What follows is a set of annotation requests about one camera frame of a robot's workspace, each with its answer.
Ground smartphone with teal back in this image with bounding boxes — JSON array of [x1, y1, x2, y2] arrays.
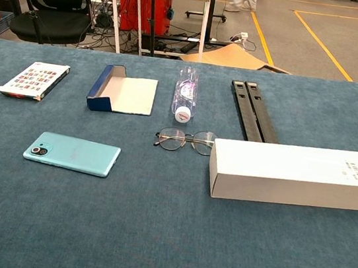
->
[[21, 129, 122, 180]]

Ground thin black-rimmed glasses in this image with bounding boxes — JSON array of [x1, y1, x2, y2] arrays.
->
[[153, 123, 219, 158]]

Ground clear plastic water bottle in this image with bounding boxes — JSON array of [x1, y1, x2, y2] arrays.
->
[[169, 65, 201, 125]]

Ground open blue cardboard box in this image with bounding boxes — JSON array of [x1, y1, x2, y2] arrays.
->
[[85, 61, 161, 119]]

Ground black folded laptop stand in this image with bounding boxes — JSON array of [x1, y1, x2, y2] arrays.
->
[[223, 78, 287, 146]]

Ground tan cardboard sheet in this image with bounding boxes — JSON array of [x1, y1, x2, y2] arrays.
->
[[179, 37, 293, 76]]

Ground blue table cloth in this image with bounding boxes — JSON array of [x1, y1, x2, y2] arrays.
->
[[0, 32, 358, 268]]

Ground long white cardboard box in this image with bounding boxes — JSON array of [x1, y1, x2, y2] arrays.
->
[[203, 131, 358, 219]]

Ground red cabinet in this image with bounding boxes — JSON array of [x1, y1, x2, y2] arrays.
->
[[115, 0, 174, 37]]

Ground black rolling stand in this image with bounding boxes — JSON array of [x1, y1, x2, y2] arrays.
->
[[181, 0, 231, 46]]

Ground white paperback book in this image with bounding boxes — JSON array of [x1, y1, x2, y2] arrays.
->
[[0, 56, 71, 106]]

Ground black camera tripod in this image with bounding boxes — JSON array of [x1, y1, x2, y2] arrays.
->
[[139, 0, 162, 57]]

